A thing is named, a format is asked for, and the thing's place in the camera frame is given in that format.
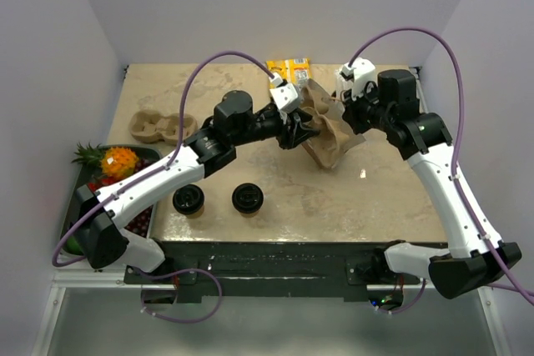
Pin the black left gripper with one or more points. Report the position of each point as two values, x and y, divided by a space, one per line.
298 132

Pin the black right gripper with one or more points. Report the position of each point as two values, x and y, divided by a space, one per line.
350 112

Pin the brown paper bag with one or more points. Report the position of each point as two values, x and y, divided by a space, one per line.
313 90

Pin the black plastic cup lid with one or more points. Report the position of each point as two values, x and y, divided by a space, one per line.
188 200

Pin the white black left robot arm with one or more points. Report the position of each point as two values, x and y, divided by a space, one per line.
103 215

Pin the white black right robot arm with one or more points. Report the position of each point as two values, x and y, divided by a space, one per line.
476 254

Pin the yellow snack bag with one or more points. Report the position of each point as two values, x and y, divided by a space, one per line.
296 70

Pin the purple grapes bunch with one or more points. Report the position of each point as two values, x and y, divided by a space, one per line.
140 224

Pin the orange horned melon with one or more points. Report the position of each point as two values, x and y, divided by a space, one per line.
119 162

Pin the small pineapple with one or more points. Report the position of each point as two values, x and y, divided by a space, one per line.
89 155

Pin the green fruit tray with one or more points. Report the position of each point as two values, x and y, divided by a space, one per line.
86 173

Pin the red strawberries cluster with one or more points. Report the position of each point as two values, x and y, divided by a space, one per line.
96 183

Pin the green lime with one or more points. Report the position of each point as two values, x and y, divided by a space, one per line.
71 246

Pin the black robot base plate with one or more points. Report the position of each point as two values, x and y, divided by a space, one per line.
280 270

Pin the aluminium frame rail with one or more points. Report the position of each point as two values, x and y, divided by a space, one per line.
88 313

